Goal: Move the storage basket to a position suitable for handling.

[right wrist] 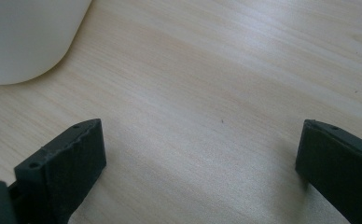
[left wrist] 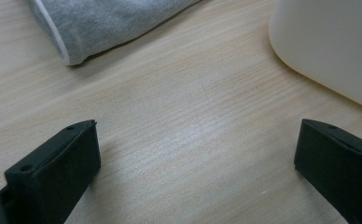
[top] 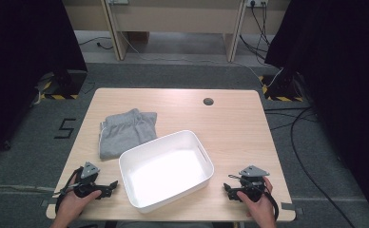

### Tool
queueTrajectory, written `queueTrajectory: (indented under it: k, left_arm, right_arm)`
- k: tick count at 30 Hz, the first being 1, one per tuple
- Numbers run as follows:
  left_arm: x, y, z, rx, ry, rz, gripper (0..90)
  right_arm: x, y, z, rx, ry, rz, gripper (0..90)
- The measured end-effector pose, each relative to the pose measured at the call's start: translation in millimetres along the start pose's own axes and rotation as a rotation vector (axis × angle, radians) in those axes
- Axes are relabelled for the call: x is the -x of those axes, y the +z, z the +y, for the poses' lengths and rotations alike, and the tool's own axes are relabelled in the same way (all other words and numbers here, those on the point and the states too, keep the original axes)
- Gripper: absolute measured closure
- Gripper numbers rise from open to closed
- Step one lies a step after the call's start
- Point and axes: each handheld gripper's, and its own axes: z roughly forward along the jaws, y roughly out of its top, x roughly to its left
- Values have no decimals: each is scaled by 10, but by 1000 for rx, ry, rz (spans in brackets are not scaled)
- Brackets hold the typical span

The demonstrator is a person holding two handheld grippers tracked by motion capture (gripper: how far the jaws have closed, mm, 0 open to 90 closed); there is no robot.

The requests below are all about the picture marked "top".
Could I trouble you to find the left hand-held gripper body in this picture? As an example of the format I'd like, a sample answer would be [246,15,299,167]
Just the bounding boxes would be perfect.
[72,161,110,200]

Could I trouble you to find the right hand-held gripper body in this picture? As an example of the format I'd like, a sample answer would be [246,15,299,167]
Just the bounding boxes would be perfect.
[228,164,270,203]

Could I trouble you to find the grey shorts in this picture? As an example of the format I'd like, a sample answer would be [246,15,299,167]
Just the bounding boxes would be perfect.
[98,107,159,161]

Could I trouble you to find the white plastic bin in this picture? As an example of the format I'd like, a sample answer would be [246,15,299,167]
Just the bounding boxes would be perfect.
[118,129,215,214]

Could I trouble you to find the person's right hand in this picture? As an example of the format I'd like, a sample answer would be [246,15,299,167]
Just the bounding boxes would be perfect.
[236,176,278,228]

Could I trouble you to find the person's left hand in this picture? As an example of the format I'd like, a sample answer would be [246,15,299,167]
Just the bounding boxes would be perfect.
[56,176,103,223]

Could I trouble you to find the person's legs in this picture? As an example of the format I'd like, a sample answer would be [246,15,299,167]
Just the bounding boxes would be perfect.
[115,221,215,228]

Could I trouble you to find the black stand base striped tape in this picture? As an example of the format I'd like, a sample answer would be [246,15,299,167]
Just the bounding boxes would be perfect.
[258,73,304,103]
[34,69,89,101]

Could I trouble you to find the black curtain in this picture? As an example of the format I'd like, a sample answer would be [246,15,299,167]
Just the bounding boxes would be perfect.
[263,0,369,221]
[0,0,88,164]

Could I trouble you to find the beige wooden desk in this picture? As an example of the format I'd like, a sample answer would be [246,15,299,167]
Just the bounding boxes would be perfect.
[61,0,292,63]

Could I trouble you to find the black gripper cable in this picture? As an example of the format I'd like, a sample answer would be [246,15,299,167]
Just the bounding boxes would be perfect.
[262,189,281,222]
[54,166,84,217]

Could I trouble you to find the long black floor cable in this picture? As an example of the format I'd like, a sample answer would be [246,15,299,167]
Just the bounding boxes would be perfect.
[263,105,359,228]

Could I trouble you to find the short black floor cable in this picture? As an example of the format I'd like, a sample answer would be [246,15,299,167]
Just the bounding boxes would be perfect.
[77,36,114,51]

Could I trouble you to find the black hanging cables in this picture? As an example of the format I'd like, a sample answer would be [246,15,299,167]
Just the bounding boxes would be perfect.
[239,3,273,66]

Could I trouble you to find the white wall socket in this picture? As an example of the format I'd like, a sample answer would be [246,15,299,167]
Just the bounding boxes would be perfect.
[246,0,270,9]

